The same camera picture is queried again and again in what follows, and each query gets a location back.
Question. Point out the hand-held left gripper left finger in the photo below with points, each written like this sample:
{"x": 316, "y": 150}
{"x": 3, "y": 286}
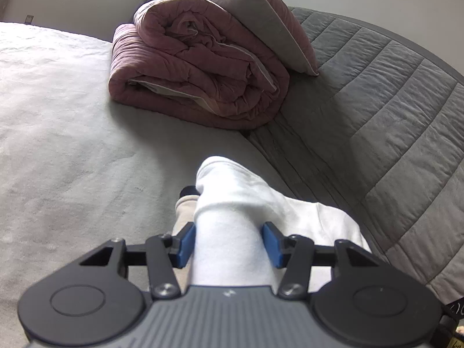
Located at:
{"x": 186, "y": 246}

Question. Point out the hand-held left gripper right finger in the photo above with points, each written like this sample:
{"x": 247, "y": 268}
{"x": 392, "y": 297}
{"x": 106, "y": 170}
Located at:
{"x": 273, "y": 246}

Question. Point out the white bear print sweatshirt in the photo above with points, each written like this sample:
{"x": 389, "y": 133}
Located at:
{"x": 232, "y": 224}

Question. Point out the folded beige garment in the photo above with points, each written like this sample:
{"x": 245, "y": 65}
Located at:
{"x": 183, "y": 210}

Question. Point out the dark folded garment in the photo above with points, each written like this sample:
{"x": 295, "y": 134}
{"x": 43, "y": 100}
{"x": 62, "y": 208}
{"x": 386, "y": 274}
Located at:
{"x": 188, "y": 191}

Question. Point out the grey quilted headboard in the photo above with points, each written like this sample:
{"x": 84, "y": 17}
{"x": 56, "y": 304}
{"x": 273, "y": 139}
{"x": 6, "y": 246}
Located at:
{"x": 380, "y": 116}

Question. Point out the folded pink quilt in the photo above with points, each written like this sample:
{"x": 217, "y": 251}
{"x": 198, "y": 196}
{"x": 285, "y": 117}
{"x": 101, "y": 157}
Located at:
{"x": 181, "y": 61}

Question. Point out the pink and grey pillow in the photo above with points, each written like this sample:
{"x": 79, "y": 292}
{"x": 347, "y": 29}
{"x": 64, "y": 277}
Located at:
{"x": 261, "y": 18}

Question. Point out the wall socket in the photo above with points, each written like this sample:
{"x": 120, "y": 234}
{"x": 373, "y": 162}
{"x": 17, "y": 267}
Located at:
{"x": 29, "y": 19}

